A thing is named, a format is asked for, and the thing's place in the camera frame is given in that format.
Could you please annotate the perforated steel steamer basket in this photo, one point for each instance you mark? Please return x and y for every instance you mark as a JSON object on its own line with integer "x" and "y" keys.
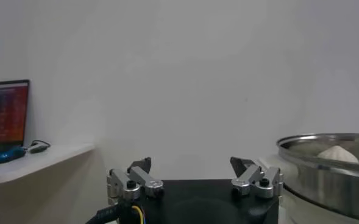
{"x": 334, "y": 188}

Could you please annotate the white steamed baozi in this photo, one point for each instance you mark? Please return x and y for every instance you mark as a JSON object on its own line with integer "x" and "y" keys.
{"x": 337, "y": 154}

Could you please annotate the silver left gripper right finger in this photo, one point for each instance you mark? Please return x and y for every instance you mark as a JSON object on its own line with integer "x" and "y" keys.
{"x": 249, "y": 178}

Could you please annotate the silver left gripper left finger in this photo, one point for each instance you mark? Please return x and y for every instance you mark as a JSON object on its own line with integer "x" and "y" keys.
{"x": 142, "y": 179}

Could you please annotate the blue computer mouse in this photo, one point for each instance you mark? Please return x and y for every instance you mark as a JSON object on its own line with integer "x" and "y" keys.
{"x": 2, "y": 155}

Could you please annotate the small black dongle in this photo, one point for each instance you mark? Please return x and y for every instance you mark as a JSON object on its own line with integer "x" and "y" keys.
{"x": 37, "y": 148}

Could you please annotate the black laptop with red screen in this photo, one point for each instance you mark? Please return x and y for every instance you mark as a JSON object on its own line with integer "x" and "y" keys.
{"x": 4, "y": 115}

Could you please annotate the white side table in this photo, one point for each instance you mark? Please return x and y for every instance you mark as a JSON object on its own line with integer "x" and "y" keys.
{"x": 51, "y": 159}

